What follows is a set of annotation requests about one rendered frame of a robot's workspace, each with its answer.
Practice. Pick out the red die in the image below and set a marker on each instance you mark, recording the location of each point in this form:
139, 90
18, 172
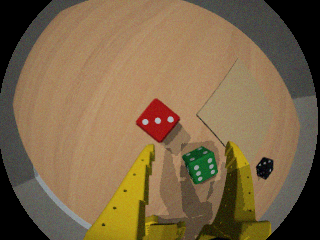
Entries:
157, 120

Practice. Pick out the black die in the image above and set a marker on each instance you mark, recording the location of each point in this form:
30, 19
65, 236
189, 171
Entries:
264, 168

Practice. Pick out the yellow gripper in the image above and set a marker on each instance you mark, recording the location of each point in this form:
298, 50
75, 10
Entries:
124, 216

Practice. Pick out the green die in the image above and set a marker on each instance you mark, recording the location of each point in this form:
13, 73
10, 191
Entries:
200, 164

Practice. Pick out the tan square mat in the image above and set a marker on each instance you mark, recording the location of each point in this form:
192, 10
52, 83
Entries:
238, 111

